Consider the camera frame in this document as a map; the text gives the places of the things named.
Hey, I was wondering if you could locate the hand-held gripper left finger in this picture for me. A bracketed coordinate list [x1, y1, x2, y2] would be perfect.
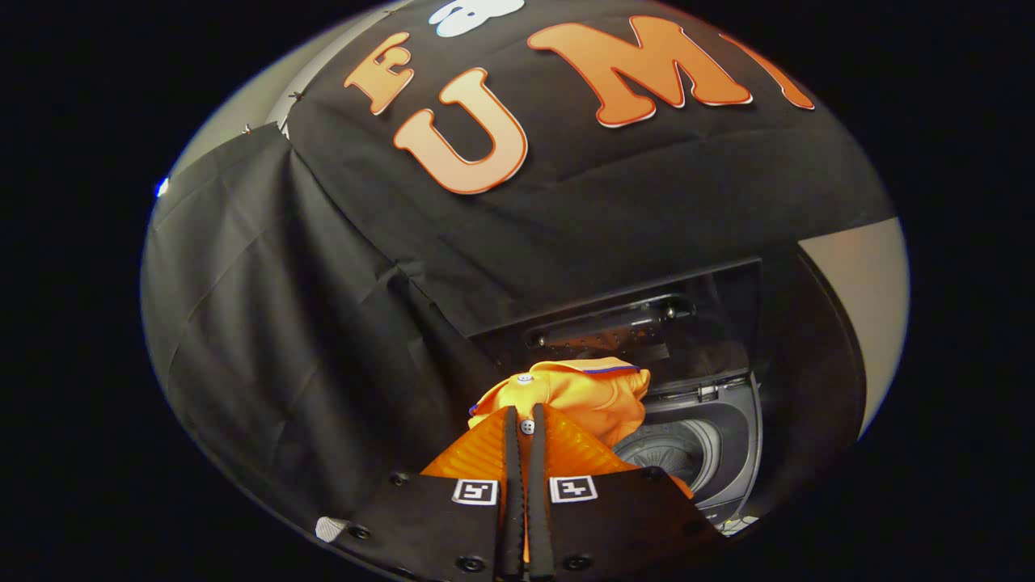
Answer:
[332, 404, 526, 582]

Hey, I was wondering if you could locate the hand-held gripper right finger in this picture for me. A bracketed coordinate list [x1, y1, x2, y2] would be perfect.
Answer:
[526, 403, 733, 582]

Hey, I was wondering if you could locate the yellow polo shirt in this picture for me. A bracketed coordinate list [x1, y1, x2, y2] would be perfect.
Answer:
[467, 357, 652, 564]

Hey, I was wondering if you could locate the grey washing machine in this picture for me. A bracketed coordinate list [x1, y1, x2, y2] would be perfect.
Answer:
[610, 372, 765, 530]

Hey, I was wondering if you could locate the black washing machine lid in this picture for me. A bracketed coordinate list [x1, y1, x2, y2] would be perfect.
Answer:
[467, 259, 763, 389]

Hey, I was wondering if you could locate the black backdrop cloth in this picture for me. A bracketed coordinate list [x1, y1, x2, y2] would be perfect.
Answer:
[142, 0, 898, 526]

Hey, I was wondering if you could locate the row of black cloth clips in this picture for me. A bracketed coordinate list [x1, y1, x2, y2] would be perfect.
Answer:
[241, 91, 310, 134]

